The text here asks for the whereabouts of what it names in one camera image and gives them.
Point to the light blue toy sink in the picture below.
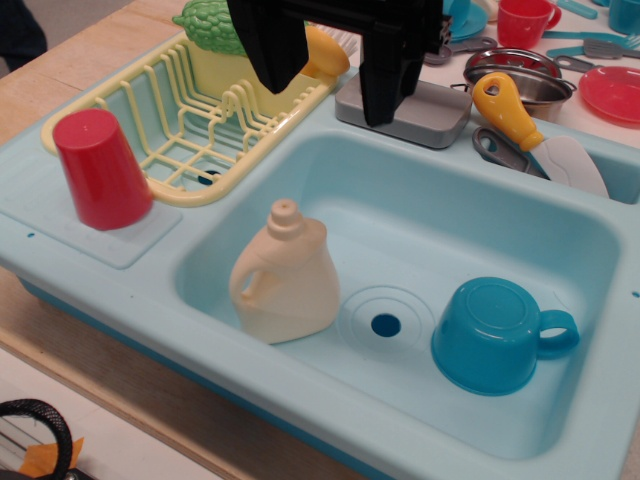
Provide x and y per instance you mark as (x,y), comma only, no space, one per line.
(159,340)

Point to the grey utensil handle in holder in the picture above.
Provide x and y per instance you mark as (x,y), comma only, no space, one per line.
(493,148)

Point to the teal toy cup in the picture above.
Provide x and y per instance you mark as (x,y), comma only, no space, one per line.
(624,16)

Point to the teal toy fork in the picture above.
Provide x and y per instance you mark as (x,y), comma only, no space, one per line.
(551,34)

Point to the grey faucet base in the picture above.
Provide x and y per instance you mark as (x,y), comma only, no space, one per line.
(434,116)

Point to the green toy vegetable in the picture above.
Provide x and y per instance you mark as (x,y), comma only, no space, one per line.
(209,25)

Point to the blue toy cup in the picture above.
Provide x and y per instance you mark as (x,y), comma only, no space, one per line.
(492,334)

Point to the red plastic tumbler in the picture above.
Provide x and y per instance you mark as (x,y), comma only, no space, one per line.
(108,188)

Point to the yellow scrub brush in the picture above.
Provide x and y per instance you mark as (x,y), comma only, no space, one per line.
(329,50)

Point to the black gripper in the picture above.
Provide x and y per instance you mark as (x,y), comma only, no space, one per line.
(395,36)

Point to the yellow handled toy knife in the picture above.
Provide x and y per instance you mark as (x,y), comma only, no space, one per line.
(562,158)

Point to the cream detergent bottle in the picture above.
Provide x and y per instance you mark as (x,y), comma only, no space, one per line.
(284,285)

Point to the grey toy spatula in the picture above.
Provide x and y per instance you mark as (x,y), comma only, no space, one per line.
(601,49)

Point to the blue toy plate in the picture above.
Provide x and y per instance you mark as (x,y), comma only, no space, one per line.
(467,18)

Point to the red toy plate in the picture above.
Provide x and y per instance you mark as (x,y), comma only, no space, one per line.
(612,93)

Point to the red toy mug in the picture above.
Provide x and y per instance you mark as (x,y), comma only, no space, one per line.
(521,24)

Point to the grey toy spoon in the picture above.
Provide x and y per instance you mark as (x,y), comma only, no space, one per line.
(471,45)

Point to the yellow drying rack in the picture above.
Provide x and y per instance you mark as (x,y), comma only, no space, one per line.
(197,121)

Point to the steel toy pot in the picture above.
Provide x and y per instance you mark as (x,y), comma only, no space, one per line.
(538,79)

